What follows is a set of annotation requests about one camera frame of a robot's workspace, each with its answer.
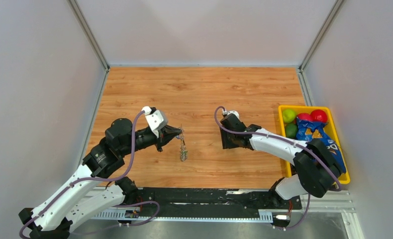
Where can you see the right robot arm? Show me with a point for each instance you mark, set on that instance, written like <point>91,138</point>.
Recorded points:
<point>316,167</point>

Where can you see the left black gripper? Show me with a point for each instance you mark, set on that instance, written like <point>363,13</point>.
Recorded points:
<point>163,138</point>

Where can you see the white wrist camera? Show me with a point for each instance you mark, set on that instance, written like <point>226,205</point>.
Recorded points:
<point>156,119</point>
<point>225,113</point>

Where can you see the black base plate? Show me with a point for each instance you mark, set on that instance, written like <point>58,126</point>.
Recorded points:
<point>192,198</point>

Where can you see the yellow plastic bin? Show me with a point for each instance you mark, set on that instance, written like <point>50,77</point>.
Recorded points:
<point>330,130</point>

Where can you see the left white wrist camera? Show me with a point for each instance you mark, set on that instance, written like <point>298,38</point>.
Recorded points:
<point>156,119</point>

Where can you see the slotted cable duct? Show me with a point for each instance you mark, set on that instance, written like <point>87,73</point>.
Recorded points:
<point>228,214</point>

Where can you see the pink ball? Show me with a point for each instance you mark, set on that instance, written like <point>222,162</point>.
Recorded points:
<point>305,116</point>

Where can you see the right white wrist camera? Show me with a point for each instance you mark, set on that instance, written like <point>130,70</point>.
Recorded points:
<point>225,113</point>

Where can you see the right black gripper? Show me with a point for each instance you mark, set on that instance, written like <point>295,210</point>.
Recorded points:
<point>226,144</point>

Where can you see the metal keyring plate with rings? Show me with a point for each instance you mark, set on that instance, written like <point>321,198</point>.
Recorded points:
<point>183,148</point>

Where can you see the red ball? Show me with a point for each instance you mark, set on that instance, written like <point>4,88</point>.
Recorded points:
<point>319,116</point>

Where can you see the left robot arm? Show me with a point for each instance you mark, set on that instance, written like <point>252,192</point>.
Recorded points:
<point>91,190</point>

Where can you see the blue chips bag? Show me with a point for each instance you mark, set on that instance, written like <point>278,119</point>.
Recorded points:
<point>309,130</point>

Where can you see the dark green ball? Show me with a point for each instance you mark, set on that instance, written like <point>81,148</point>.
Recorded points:
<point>291,130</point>

